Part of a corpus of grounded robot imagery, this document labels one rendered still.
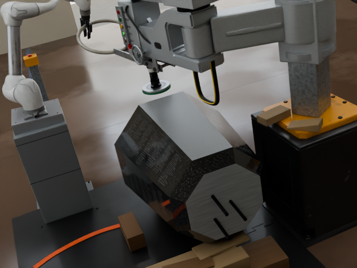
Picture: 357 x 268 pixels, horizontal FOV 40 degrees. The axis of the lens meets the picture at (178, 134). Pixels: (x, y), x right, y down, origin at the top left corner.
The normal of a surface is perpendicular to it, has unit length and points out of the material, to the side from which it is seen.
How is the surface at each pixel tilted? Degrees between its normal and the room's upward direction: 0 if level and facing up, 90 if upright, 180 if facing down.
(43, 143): 90
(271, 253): 0
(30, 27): 90
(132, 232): 0
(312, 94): 90
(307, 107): 90
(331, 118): 0
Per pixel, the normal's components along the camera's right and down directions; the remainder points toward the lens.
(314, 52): -0.61, 0.46
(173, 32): 0.57, 0.28
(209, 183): 0.33, 0.38
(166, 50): -0.80, 0.39
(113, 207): -0.18, -0.87
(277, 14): 0.01, 0.46
